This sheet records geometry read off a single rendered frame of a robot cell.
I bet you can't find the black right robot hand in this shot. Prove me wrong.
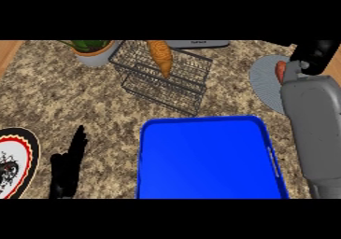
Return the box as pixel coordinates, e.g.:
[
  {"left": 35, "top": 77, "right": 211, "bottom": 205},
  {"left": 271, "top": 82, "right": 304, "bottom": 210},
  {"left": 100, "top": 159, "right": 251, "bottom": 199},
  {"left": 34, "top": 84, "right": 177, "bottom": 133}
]
[{"left": 288, "top": 39, "right": 341, "bottom": 77}]

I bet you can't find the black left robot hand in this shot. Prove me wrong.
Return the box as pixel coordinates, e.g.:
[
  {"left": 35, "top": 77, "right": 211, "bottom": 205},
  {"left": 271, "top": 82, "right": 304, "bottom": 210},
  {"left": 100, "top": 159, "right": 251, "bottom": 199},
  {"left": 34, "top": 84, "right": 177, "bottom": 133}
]
[{"left": 49, "top": 124, "right": 90, "bottom": 200}]

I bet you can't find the blue plastic tray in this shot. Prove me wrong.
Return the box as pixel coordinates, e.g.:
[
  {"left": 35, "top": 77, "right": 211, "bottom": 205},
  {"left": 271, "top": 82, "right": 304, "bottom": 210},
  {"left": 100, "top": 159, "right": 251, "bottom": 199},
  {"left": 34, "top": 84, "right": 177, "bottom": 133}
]
[{"left": 134, "top": 115, "right": 291, "bottom": 200}]

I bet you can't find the golden brown croissant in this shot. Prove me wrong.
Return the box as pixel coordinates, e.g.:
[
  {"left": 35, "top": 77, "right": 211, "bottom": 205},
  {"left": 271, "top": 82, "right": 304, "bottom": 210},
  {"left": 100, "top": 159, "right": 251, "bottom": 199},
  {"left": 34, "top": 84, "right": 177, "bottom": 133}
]
[{"left": 146, "top": 40, "right": 174, "bottom": 78}]

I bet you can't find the orange-red food piece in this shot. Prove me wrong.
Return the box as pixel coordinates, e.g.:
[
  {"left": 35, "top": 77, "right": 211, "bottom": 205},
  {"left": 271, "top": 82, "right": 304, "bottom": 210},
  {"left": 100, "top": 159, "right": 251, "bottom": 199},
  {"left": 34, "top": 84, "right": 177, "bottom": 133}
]
[{"left": 273, "top": 60, "right": 288, "bottom": 86}]

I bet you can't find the patterned plate with red rim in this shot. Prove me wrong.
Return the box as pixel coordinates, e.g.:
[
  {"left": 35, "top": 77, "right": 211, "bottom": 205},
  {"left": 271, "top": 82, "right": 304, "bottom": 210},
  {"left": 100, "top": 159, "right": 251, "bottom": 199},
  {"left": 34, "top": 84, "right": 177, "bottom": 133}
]
[{"left": 0, "top": 127, "right": 41, "bottom": 200}]

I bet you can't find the grey ribbed round plate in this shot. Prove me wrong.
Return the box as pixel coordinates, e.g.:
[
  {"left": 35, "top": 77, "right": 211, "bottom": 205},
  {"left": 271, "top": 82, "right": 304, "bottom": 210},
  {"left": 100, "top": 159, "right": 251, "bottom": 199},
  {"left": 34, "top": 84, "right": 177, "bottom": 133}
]
[{"left": 248, "top": 54, "right": 292, "bottom": 115}]

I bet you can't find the grey appliance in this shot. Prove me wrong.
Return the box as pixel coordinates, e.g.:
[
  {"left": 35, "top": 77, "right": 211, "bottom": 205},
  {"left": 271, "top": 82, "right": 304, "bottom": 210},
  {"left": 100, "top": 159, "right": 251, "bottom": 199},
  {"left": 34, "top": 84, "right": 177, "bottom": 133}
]
[{"left": 165, "top": 40, "right": 230, "bottom": 49}]

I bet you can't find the potted green plant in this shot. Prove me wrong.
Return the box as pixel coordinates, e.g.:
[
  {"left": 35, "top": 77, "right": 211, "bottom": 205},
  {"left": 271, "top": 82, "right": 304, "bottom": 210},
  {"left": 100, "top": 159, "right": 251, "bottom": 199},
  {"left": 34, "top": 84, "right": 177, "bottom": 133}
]
[{"left": 58, "top": 40, "right": 124, "bottom": 68}]

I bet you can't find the black wire tiered basket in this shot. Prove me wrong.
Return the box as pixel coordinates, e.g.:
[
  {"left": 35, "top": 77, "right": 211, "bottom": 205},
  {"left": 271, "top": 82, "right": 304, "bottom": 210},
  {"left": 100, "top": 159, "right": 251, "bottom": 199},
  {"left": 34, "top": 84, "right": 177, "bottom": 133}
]
[{"left": 108, "top": 40, "right": 214, "bottom": 118}]

